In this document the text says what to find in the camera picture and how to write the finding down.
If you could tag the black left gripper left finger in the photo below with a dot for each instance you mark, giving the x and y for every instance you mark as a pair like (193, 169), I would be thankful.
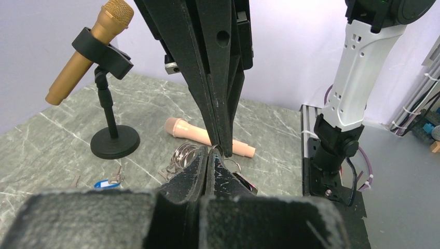
(166, 217)

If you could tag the silver key on blue tag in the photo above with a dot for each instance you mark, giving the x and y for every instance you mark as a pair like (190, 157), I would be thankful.
(117, 176)

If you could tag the blue key tag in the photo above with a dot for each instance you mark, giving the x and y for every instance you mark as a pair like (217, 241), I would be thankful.
(105, 185)

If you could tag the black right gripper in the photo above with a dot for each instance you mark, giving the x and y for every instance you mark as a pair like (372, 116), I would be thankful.
(171, 67)

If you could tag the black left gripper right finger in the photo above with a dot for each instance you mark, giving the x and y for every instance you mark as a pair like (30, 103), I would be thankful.
(269, 222)

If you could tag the pink toy microphone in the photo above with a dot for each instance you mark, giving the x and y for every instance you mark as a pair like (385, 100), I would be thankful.
(178, 127)

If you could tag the metal disc with keyrings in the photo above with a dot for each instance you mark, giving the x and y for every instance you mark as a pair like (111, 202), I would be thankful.
(180, 159)

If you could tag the pile of toy bricks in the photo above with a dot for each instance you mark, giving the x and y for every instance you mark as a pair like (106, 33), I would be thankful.
(426, 129)

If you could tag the black microphone stand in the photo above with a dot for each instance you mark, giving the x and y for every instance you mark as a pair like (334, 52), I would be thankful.
(115, 141)

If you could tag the aluminium frame with cables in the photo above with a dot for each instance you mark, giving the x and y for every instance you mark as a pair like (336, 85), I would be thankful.
(426, 86)

